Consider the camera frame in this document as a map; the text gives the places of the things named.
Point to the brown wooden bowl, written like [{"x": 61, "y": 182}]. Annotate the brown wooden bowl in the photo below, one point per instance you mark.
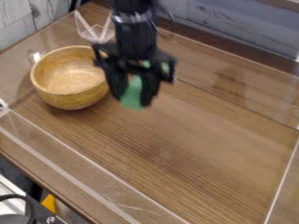
[{"x": 67, "y": 80}]

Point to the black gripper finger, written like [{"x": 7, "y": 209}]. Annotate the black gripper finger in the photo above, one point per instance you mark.
[
  {"x": 116, "y": 79},
  {"x": 150, "y": 89}
]

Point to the black device with logo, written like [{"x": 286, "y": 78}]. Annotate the black device with logo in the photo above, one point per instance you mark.
[{"x": 43, "y": 216}]

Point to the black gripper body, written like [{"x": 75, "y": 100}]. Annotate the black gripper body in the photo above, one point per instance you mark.
[{"x": 134, "y": 53}]

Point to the green rectangular block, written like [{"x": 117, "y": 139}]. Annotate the green rectangular block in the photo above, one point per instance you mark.
[{"x": 131, "y": 97}]

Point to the yellow object under table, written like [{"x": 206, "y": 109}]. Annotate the yellow object under table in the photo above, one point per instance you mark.
[{"x": 49, "y": 203}]

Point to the clear acrylic barrier wall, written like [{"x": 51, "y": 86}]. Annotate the clear acrylic barrier wall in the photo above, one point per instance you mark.
[{"x": 208, "y": 157}]

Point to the clear acrylic corner bracket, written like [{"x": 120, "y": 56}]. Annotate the clear acrylic corner bracket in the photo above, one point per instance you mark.
[{"x": 93, "y": 33}]

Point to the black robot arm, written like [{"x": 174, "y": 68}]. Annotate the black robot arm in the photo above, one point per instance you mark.
[{"x": 140, "y": 6}]

